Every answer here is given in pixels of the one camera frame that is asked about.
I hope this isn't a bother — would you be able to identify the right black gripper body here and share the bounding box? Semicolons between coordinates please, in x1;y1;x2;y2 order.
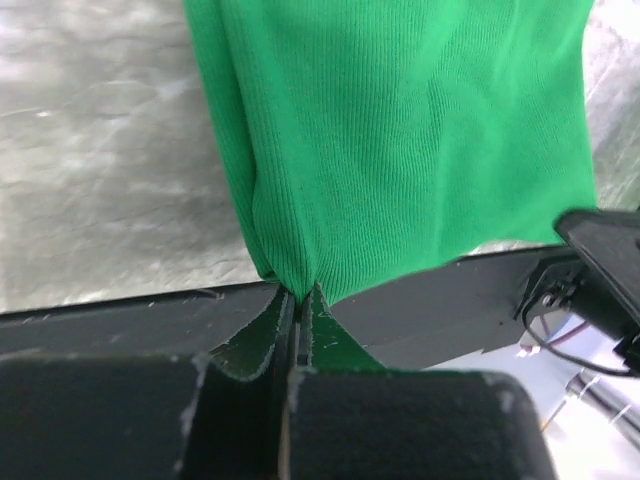
514;210;639;375

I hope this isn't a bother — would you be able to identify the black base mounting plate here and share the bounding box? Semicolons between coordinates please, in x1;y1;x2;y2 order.
1;247;576;369

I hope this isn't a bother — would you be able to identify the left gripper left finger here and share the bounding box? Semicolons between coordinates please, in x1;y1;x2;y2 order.
1;289;295;479

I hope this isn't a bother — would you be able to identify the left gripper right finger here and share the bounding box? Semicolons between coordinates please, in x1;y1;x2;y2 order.
287;288;556;479

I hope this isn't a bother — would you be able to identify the green tank top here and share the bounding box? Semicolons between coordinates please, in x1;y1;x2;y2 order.
185;0;597;303

